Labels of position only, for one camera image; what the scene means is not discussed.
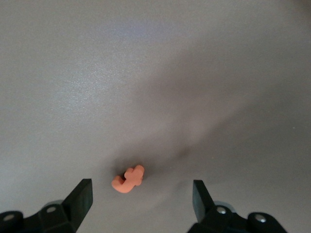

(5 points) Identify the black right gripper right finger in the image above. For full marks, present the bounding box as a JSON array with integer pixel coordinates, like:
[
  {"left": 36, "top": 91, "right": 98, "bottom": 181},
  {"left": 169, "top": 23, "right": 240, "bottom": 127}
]
[{"left": 186, "top": 180, "right": 290, "bottom": 233}]

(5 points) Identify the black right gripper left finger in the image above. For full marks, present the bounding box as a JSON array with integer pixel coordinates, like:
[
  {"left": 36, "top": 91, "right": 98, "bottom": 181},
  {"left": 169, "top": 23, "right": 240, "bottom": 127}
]
[{"left": 0, "top": 179, "right": 93, "bottom": 233}]

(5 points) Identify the orange foam letter f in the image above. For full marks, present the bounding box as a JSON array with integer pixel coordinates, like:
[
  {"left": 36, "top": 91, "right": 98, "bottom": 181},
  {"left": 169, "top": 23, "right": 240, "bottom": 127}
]
[{"left": 111, "top": 164, "right": 146, "bottom": 194}]

